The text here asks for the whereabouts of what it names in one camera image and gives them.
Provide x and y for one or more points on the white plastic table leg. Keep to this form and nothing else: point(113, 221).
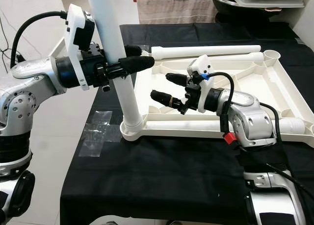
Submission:
point(206, 51)
point(113, 29)
point(176, 125)
point(225, 60)

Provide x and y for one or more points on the white plastic children table top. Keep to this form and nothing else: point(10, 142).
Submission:
point(255, 78)

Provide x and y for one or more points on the beige woven cloth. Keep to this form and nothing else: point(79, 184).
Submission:
point(176, 12)

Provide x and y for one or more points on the black table cloth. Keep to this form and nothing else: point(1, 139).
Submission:
point(152, 186)

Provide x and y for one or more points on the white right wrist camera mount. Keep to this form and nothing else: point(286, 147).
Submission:
point(201, 64)

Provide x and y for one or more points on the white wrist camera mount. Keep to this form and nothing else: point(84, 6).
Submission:
point(76, 29)
point(201, 64)

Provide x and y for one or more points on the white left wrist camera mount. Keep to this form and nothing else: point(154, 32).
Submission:
point(76, 29)

